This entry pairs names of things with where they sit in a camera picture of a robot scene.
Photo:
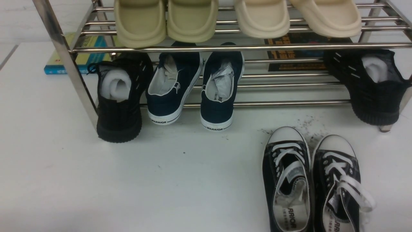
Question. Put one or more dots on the black laced sneaker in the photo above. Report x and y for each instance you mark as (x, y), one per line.
(340, 200)
(286, 173)

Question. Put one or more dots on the stainless steel shoe rack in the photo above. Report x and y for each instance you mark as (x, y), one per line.
(381, 11)

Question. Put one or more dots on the navy canvas right shoe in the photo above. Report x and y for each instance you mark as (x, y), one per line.
(221, 75)

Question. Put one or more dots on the navy canvas shoe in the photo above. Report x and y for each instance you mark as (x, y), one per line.
(173, 80)
(221, 75)

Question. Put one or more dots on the navy canvas left shoe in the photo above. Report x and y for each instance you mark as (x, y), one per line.
(173, 80)

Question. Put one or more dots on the black knit left shoe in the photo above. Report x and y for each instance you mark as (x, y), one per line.
(121, 84)

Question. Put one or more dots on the black knit shoe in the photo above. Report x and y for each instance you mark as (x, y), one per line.
(375, 85)
(121, 84)

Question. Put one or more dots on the cream left slipper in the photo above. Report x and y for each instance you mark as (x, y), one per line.
(263, 19)

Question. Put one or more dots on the cream slipper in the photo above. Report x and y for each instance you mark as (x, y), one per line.
(330, 18)
(263, 19)

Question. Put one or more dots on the blue yellow book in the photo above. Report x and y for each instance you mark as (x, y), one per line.
(55, 66)

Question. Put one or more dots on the cream right slipper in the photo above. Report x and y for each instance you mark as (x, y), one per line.
(330, 18)

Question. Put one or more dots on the black knit right shoe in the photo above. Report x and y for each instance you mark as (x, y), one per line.
(375, 85)

